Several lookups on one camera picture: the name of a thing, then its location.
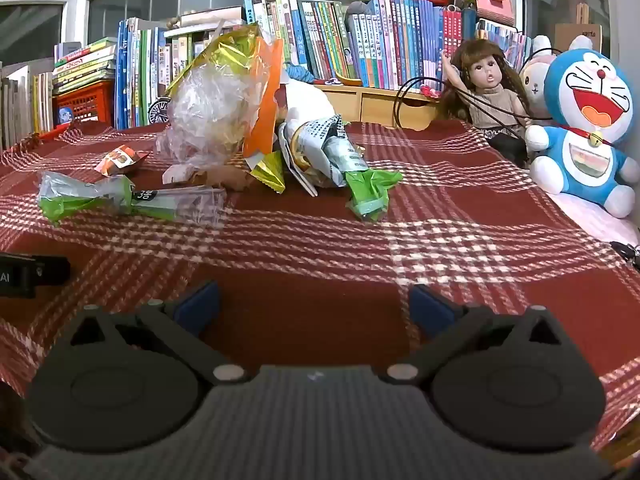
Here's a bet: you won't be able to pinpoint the row of blue-spined books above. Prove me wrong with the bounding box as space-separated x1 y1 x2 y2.
349 0 477 89

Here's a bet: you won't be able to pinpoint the long green clear wrapper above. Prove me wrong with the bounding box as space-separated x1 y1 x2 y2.
37 170 227 227

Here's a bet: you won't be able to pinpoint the white paper bag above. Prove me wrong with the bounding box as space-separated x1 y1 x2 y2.
279 80 337 127

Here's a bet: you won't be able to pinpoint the yellow gold wrapper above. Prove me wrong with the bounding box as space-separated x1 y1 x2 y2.
249 150 287 195

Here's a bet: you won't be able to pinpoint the small orange snack wrapper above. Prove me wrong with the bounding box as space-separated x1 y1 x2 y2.
94 144 151 177

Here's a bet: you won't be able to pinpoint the black cord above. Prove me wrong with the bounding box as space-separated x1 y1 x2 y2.
392 47 567 137

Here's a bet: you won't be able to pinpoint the row of tall thin books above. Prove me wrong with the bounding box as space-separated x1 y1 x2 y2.
116 16 201 130

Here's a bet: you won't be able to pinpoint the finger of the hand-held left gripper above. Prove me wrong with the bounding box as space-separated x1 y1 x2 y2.
34 256 71 286

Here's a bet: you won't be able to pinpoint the green and blue wrappers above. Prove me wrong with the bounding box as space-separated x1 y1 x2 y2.
345 169 404 222

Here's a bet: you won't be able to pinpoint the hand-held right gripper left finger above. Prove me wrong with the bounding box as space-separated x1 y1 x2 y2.
64 280 249 386

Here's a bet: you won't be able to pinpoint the red plaid blanket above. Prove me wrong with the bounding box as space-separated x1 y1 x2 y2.
0 119 640 461

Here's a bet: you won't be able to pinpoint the brown-haired doll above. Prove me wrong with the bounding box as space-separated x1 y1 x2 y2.
440 39 534 167

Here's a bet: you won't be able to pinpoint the red plastic crate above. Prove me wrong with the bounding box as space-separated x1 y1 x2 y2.
52 80 117 127

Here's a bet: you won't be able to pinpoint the clear plastic bag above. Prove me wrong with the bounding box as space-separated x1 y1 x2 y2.
157 62 262 168

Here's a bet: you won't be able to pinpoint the wooden shelf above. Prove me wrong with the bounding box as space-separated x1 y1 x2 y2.
312 81 442 132

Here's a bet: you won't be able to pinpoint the row of pale-spined books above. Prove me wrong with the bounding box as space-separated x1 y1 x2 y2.
0 62 55 150

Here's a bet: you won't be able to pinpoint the row of green-spined books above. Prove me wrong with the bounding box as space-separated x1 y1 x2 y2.
242 0 352 82

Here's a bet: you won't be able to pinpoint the blue white printed wrapper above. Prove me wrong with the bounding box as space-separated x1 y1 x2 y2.
276 115 367 197

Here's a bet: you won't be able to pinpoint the orange snack packet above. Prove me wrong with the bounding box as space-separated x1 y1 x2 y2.
242 37 287 158

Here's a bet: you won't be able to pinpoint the blue cat plush toy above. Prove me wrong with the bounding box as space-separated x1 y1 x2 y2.
525 35 640 220

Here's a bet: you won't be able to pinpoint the stack of flat books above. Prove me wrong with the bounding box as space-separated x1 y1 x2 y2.
52 36 119 95

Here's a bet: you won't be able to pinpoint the gold foil packet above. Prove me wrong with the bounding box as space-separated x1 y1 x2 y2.
167 22 267 98

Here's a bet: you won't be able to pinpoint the small bicycle model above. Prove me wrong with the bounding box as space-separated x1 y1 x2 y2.
147 95 174 126

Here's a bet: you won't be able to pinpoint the pink rabbit plush toy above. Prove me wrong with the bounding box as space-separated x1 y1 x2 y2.
519 35 559 121

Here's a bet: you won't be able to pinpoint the pink sheet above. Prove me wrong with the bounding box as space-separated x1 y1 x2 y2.
546 191 640 247

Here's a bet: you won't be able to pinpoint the row of short books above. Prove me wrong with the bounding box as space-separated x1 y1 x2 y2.
476 19 534 77

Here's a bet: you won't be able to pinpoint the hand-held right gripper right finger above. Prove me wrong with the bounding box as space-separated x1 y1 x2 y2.
381 283 567 387

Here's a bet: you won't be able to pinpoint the brown paper bag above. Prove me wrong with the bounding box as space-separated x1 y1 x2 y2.
553 3 604 54

